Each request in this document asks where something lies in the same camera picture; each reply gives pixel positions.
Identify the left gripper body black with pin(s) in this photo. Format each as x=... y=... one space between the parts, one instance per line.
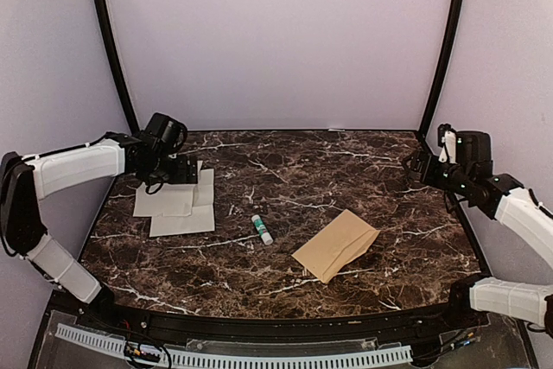
x=162 y=171

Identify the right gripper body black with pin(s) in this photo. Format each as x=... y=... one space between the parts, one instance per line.
x=450 y=182

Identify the cream decorated letter paper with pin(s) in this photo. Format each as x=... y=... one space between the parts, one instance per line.
x=170 y=200

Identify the brown paper envelope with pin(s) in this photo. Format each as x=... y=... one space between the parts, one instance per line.
x=344 y=239

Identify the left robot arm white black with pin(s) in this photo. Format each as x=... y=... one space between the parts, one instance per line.
x=25 y=180

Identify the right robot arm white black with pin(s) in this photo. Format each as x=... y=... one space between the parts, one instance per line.
x=506 y=200

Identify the grey folded paper sheet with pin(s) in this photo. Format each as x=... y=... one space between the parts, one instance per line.
x=201 y=218

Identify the green white glue stick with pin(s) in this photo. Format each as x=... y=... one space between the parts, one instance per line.
x=262 y=229

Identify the black front table rail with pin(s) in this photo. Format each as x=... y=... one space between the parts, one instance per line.
x=419 y=325

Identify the black frame post left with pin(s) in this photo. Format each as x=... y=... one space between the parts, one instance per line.
x=114 y=62

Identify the white slotted cable duct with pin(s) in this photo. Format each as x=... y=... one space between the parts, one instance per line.
x=214 y=354

